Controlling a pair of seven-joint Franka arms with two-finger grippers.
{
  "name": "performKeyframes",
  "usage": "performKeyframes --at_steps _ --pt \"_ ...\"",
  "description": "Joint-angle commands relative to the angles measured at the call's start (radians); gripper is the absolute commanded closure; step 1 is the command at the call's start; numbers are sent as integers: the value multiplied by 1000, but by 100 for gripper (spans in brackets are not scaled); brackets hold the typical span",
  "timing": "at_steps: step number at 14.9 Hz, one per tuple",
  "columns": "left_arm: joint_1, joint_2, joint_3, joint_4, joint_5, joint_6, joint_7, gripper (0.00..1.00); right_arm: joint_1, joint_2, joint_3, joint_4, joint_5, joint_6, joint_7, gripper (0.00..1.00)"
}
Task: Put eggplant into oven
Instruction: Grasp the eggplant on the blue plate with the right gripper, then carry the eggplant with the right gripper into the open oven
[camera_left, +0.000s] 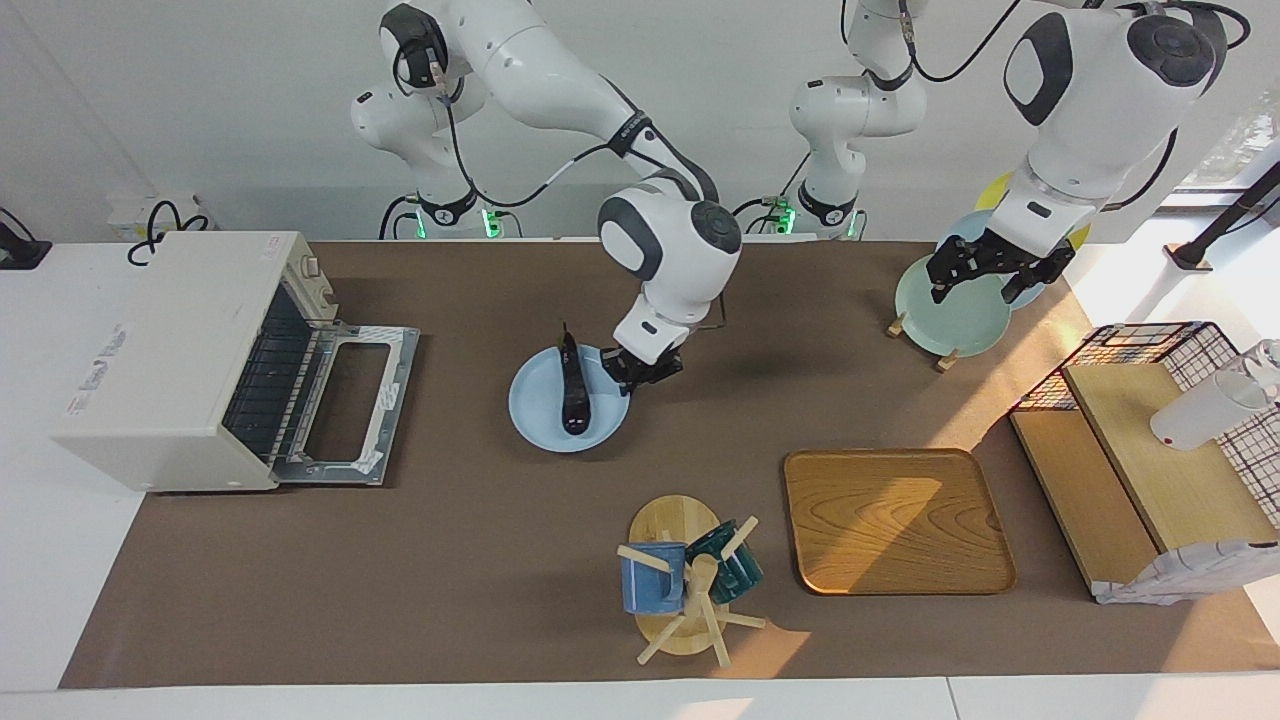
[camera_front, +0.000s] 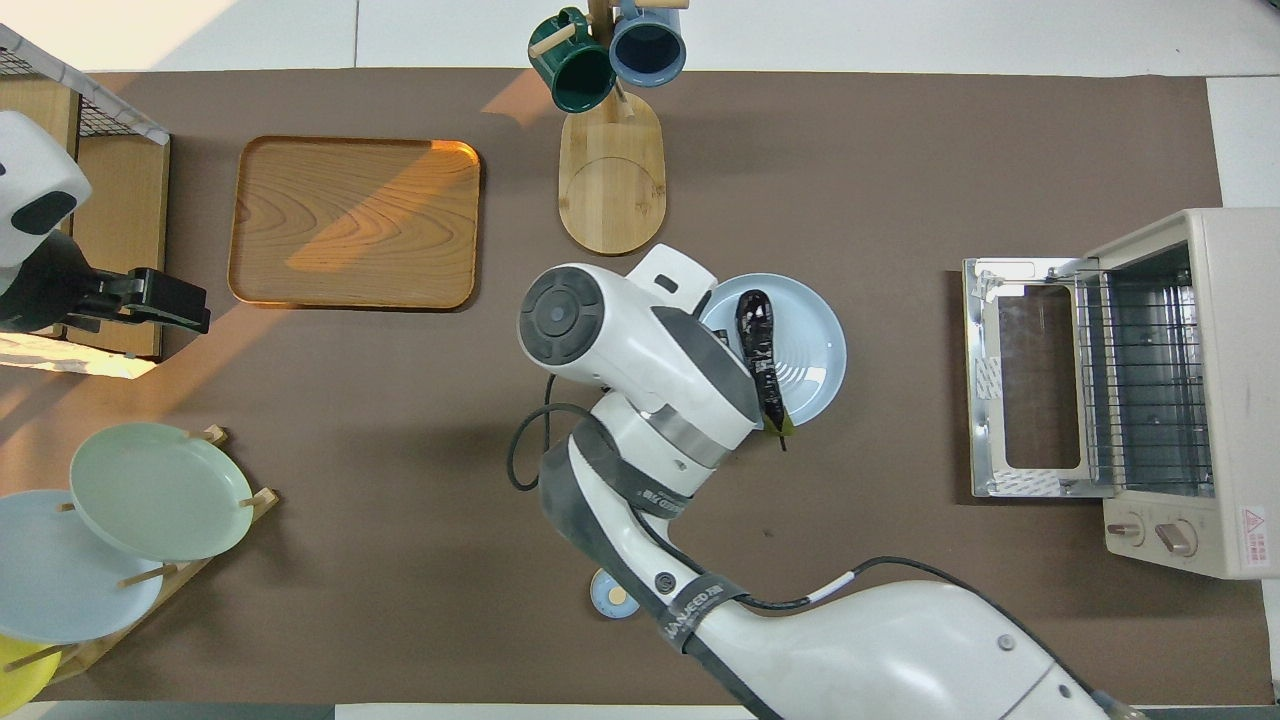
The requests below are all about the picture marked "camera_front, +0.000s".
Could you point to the yellow plate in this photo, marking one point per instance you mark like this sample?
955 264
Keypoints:
20 675

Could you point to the brown table mat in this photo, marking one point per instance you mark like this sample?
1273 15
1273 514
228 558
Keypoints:
900 150

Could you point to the dark green mug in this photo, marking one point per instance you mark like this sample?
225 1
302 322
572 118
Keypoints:
580 80

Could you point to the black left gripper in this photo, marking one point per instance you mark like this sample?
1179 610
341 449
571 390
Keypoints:
30 285

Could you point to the light blue round plate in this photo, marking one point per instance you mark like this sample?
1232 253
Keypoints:
810 340

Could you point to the wooden serving tray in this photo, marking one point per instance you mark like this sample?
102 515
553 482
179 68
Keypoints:
350 220

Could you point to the wooden plate rack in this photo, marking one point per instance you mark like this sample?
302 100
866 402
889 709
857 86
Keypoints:
262 503

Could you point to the blue mug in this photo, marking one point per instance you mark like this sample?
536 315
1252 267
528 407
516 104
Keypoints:
648 50

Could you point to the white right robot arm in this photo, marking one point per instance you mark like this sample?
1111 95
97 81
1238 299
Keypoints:
620 330

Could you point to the pale green plate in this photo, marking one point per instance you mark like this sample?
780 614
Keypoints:
160 490

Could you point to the wooden mug tree stand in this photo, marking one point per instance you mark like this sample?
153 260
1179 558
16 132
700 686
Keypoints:
612 200

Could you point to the cream toaster oven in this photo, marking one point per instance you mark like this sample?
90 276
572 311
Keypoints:
1240 300

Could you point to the dark purple eggplant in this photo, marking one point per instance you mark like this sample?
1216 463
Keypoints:
755 330

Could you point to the light blue racked plate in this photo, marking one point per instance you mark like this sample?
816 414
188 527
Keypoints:
60 580

